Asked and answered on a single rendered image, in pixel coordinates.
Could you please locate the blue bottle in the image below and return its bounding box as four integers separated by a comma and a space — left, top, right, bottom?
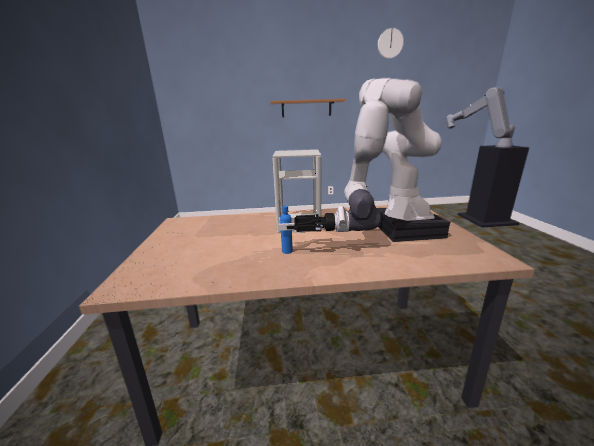
280, 206, 293, 254

